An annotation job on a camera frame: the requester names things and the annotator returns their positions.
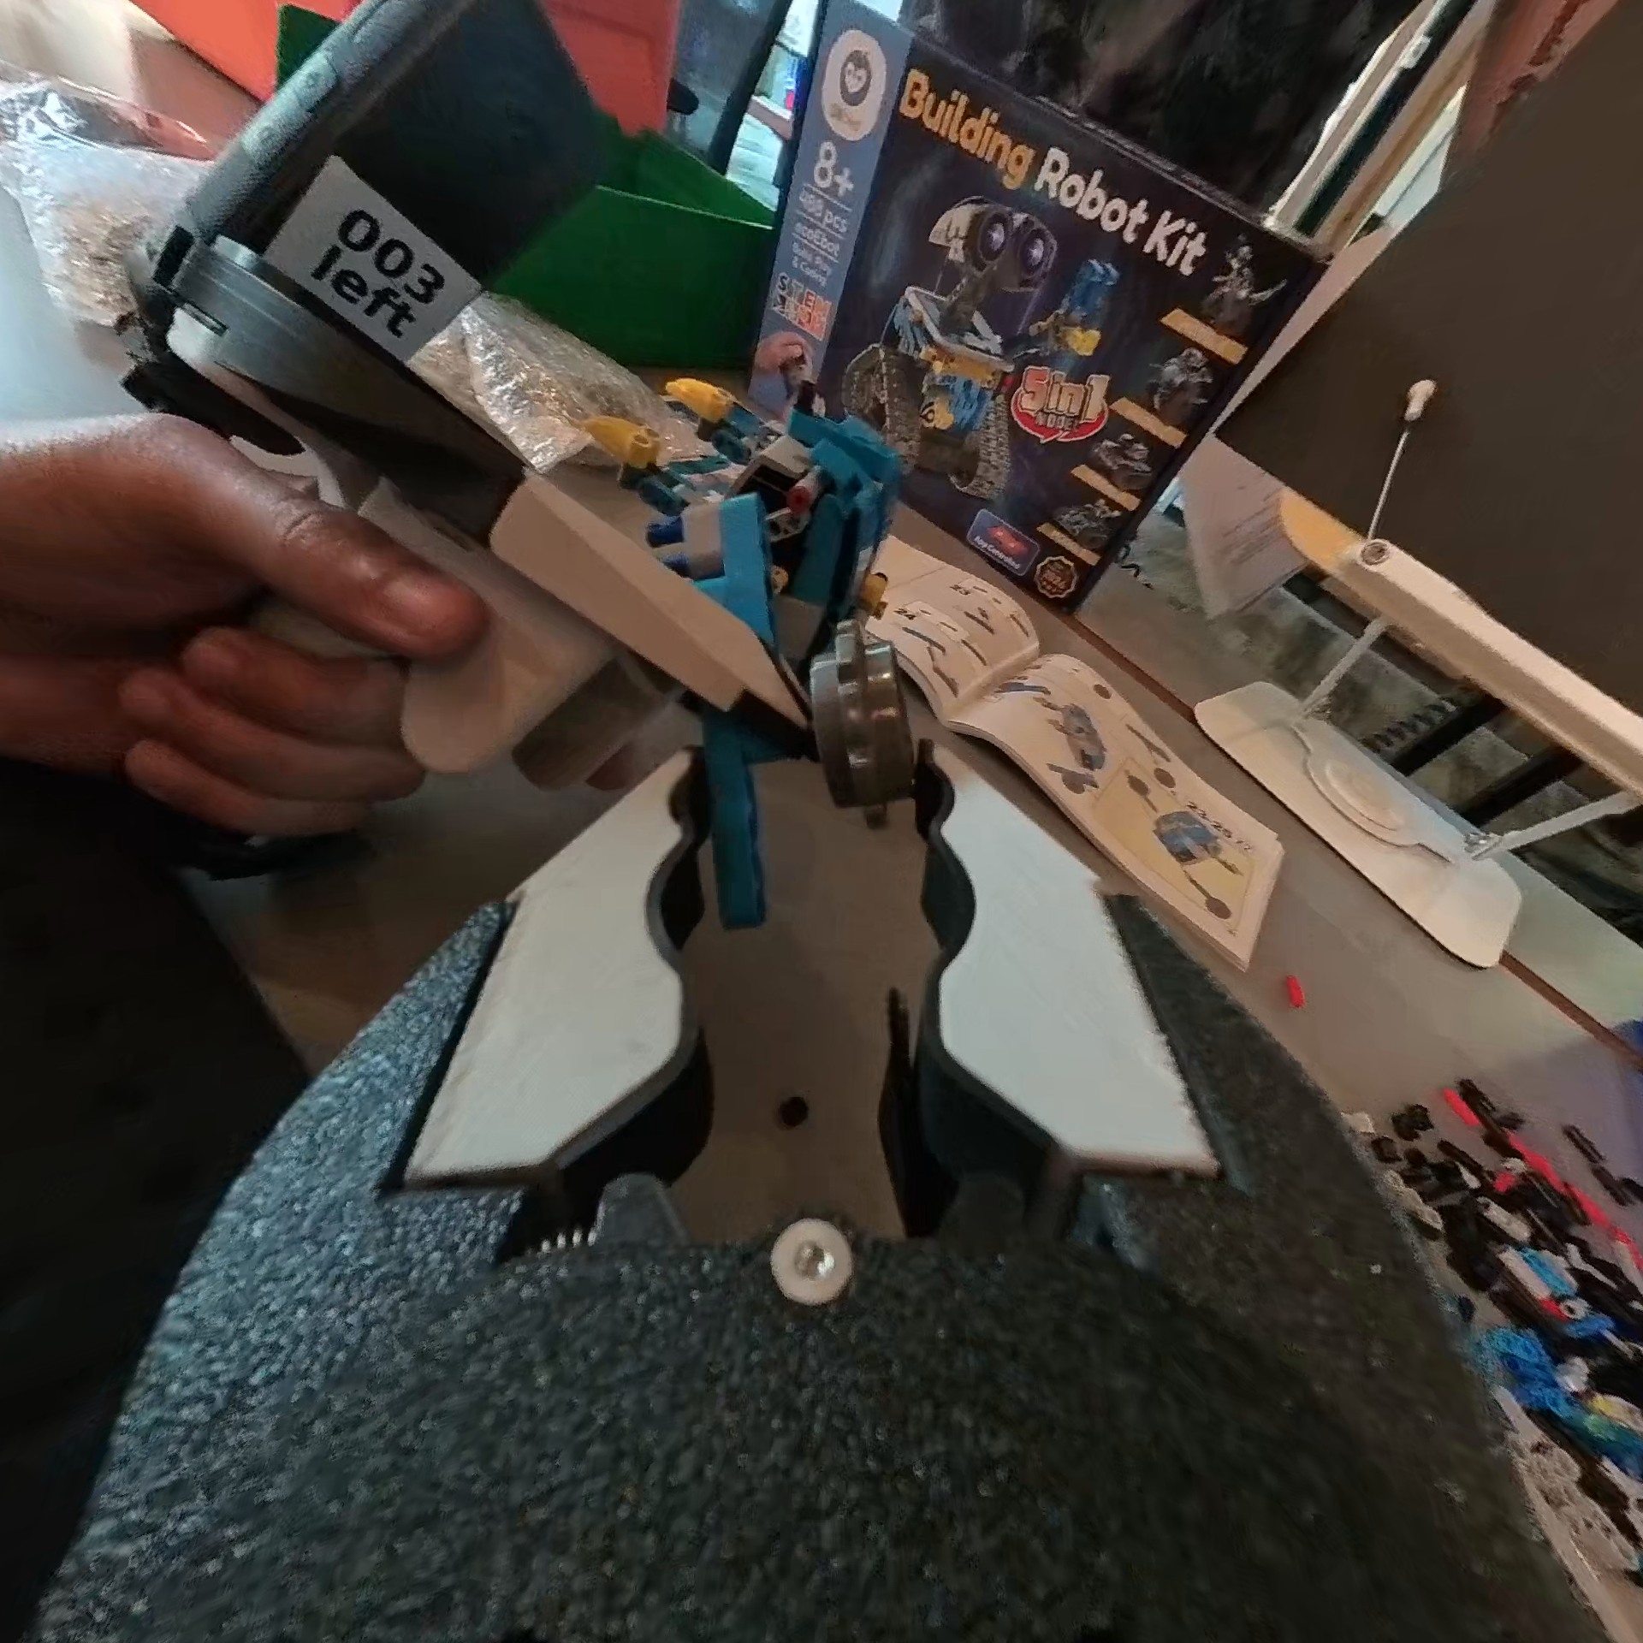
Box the blue perforated beam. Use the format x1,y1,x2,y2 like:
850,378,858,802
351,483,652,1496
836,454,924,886
697,491,783,931

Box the printed paper sheet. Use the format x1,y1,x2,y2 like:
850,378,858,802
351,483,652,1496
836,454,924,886
1174,442,1325,618

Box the black mesh office chair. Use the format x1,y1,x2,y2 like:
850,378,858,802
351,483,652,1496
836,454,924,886
899,0,1460,247

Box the black divider panel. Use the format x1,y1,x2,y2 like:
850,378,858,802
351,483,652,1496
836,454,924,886
1208,0,1643,567

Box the pile of building pieces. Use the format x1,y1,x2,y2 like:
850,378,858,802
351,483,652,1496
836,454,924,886
1343,1076,1643,1516

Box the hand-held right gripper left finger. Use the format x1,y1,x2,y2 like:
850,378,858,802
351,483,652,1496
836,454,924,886
402,751,717,1240

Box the person's left hand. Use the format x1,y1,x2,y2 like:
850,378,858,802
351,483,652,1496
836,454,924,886
0,411,490,835

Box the orange tote bag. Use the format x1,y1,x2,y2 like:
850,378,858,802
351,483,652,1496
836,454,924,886
167,0,684,137

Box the blue toy robot model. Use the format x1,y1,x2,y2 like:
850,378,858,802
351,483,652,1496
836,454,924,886
584,372,907,644

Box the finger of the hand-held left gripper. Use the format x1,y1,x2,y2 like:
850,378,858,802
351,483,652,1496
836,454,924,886
492,479,822,724

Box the robot kit box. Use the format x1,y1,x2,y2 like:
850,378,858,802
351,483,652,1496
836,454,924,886
752,0,1331,610

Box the grey toothed wheel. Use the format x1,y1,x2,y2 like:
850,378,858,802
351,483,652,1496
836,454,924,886
809,618,916,830

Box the instruction booklet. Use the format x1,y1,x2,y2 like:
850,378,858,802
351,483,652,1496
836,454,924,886
873,540,1286,970

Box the green storage bin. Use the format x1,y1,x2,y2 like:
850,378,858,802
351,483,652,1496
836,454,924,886
277,0,785,374

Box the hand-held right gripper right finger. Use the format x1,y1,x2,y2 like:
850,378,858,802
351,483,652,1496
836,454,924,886
899,741,1225,1234

